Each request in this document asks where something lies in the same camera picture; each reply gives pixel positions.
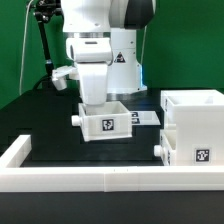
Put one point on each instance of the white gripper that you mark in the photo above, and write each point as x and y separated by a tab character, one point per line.
93	82

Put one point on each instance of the white drawer with tag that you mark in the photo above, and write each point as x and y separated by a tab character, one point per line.
166	149
112	120

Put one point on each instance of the white front drawer with tag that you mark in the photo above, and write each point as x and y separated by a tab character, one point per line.
166	149

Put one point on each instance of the white drawer cabinet box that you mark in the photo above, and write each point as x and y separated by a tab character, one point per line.
197	116

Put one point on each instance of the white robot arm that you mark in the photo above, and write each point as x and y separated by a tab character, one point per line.
101	41

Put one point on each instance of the white marker tag plate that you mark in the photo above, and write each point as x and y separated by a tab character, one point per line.
145	118

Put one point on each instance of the black camera stand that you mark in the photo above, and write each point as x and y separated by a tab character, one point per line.
44	10

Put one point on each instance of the white workspace border frame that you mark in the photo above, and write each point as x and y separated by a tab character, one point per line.
15	178

